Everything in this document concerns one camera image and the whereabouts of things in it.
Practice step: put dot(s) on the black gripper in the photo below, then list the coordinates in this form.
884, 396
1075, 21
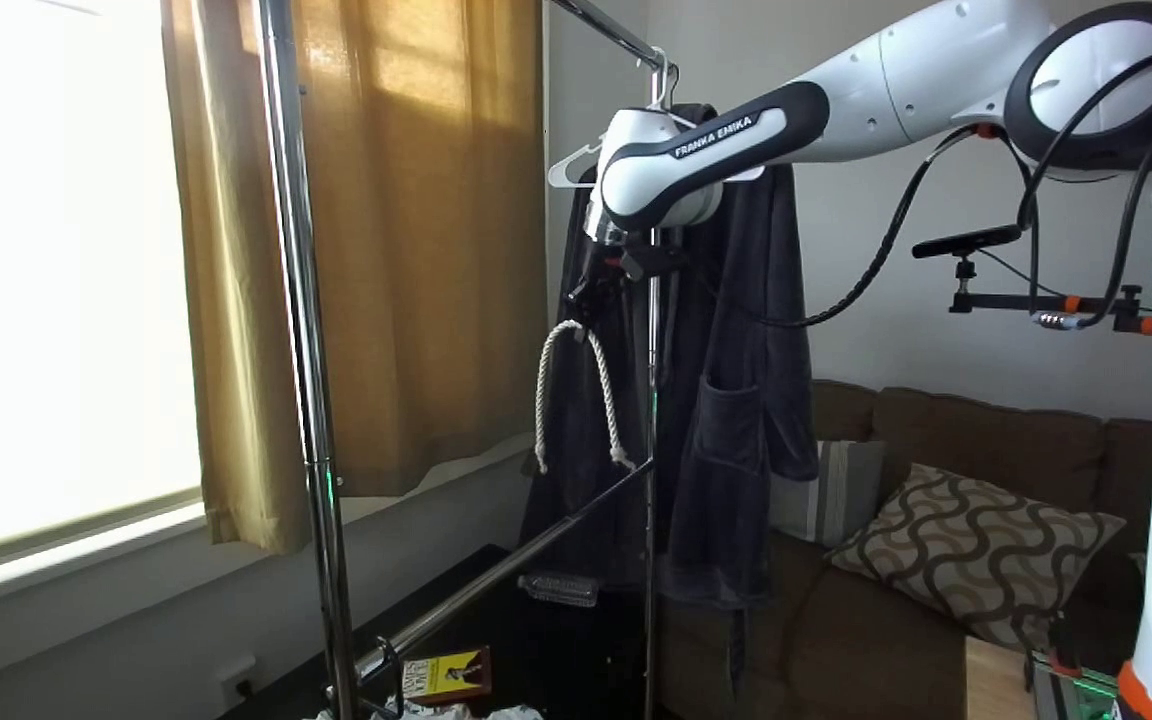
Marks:
639, 266

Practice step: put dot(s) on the mustard yellow curtain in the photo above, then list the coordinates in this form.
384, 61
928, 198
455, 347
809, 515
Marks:
419, 266

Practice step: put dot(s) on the dark grey fleece robe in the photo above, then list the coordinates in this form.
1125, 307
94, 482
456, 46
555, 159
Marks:
737, 400

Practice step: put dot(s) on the metal clothes rack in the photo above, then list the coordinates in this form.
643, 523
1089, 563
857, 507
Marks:
303, 332

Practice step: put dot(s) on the small grey flat item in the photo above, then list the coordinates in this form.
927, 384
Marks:
557, 591

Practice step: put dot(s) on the white striped cushion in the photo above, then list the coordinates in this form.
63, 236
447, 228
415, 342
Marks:
823, 492

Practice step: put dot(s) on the black low table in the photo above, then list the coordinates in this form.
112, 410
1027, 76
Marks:
536, 655

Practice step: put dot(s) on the small yellow box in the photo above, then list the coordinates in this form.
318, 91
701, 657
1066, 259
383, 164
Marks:
451, 673

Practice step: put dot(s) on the crumpled white paper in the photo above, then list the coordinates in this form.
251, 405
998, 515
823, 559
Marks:
434, 710

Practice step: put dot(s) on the brown sofa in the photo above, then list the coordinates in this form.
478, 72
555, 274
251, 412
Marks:
868, 641

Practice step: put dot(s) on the wave patterned throw pillow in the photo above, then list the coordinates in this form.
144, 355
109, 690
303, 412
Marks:
978, 547

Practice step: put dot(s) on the light wooden side table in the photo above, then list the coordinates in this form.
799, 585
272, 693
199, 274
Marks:
998, 686

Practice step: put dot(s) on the black camera on mount arm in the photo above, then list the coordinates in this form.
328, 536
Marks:
971, 246

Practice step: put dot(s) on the white wall outlet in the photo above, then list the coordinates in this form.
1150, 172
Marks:
238, 676

